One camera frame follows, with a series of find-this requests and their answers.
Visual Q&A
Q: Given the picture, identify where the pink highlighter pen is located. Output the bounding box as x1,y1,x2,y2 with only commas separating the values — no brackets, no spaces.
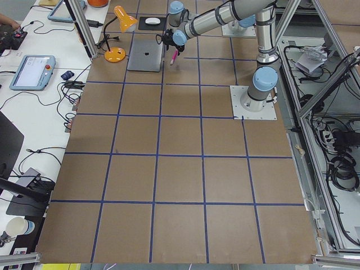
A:
170,49,178,65

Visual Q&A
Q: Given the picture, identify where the black lamp power cord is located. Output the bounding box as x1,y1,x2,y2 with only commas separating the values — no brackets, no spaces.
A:
95,34,122,53

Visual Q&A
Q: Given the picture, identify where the grey closed laptop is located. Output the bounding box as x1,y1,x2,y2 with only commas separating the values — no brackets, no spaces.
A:
127,38,163,72

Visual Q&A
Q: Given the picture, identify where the orange cylindrical container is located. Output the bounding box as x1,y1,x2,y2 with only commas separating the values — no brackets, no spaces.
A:
87,0,109,8

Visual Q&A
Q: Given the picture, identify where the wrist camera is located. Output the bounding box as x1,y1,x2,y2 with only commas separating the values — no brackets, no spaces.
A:
161,29,173,46

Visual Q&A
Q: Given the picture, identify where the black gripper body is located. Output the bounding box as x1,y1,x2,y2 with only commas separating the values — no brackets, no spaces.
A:
164,29,179,48

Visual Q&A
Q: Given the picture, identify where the orange desk lamp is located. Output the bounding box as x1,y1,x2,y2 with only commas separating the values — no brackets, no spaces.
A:
102,5,138,64

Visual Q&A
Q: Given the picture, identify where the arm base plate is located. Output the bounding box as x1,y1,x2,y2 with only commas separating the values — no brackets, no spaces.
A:
229,85,277,120
221,21,256,38

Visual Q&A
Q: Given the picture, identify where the white computer mouse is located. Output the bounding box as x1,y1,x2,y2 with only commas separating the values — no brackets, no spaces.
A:
145,17,161,25

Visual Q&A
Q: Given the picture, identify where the dark blue checkered pouch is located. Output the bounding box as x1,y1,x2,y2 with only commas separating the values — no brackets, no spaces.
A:
61,70,74,80

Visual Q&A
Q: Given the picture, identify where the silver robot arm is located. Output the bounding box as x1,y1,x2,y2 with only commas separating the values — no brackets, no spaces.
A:
156,0,280,112
232,15,256,29

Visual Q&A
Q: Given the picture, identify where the black monitor stand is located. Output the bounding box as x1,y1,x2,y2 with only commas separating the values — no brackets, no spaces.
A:
1,114,55,217

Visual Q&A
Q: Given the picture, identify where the black mousepad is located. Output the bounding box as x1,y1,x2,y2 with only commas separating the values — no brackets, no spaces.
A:
138,17,167,31

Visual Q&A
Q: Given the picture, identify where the white paper cup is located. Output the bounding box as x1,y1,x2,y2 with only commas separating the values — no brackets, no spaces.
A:
5,217,35,237

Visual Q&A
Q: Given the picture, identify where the blue teach pendant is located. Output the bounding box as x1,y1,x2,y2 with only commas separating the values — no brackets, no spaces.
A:
9,55,56,91
47,1,73,23

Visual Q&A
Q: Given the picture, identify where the aluminium frame post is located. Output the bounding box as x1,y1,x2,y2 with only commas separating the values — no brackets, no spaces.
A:
64,0,98,59

